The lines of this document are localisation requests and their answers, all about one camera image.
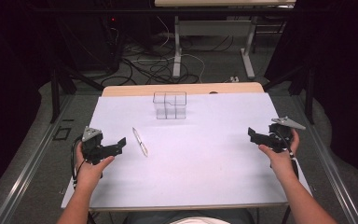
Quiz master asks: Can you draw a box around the white table mat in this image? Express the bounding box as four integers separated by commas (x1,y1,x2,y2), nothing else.
61,91,312,210

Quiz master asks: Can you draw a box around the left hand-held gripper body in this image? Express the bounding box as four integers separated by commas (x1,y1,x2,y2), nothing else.
80,126,108,166

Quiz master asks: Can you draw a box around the black metal stand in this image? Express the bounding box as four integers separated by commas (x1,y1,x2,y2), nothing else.
48,63,105,125
262,63,316,125

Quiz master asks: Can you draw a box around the wooden table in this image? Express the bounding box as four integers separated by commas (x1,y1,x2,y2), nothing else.
61,81,312,213

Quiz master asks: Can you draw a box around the black computer tower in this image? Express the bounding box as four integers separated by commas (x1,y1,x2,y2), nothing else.
57,13,124,73

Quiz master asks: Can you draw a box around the person's torso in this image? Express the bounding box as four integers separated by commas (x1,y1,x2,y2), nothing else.
125,208,257,224

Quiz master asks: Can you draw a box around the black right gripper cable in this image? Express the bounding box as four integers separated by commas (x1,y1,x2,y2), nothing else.
280,130,300,181

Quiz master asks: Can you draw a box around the tangle of floor cables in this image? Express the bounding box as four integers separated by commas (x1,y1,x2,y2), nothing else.
101,15,234,87

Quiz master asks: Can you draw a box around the person's right hand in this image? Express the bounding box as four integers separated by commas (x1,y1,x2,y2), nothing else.
257,128,301,180

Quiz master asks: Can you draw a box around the person's left hand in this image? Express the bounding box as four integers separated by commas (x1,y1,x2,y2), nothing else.
75,145,116,189

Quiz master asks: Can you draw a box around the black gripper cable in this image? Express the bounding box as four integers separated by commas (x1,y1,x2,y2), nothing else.
280,130,300,181
70,135,86,189

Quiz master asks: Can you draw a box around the clear plastic organizer box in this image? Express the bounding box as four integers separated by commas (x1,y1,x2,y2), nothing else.
152,91,188,120

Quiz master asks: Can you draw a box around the metal floor rail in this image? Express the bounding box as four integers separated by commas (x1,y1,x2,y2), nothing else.
0,94,76,224
292,94,358,224

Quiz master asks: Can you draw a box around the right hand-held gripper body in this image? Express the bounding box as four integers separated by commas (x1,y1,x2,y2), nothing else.
268,116,307,154

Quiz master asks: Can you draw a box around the white desk with metal legs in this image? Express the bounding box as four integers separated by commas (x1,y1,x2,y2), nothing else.
154,0,296,80

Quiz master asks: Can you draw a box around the silver pen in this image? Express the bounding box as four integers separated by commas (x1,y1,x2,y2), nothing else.
131,127,149,158

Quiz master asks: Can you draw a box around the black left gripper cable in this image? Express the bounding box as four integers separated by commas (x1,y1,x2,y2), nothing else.
70,135,86,189

